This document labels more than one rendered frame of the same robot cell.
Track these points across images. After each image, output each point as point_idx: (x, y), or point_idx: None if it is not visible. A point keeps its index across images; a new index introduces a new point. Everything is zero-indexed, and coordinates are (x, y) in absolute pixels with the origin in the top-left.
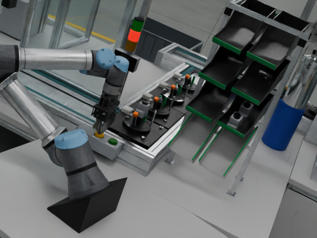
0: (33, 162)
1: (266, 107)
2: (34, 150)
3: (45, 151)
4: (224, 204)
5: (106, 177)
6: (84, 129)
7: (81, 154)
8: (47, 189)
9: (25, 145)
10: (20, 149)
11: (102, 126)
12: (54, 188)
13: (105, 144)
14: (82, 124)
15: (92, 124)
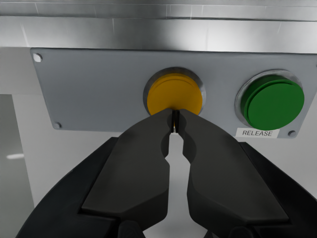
0: None
1: None
2: (59, 170)
3: (76, 156)
4: None
5: (255, 142)
6: (88, 107)
7: None
8: (163, 235)
9: (30, 167)
10: (41, 184)
11: (183, 155)
12: (172, 229)
13: (235, 136)
14: (45, 73)
15: (67, 3)
